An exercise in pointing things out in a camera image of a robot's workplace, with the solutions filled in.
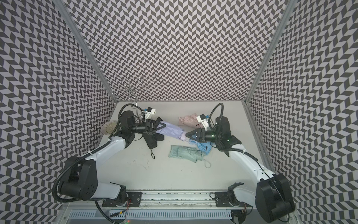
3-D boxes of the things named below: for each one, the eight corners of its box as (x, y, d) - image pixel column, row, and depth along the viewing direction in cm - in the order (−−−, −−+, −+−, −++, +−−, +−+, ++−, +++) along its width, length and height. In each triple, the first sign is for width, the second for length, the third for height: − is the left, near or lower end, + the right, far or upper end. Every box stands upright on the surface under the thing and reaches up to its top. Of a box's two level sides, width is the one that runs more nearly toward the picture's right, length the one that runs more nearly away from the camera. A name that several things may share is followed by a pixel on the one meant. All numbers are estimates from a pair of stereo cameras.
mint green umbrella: (168, 157, 90) (168, 154, 86) (172, 146, 95) (171, 142, 91) (201, 163, 87) (202, 160, 83) (203, 151, 93) (204, 148, 89)
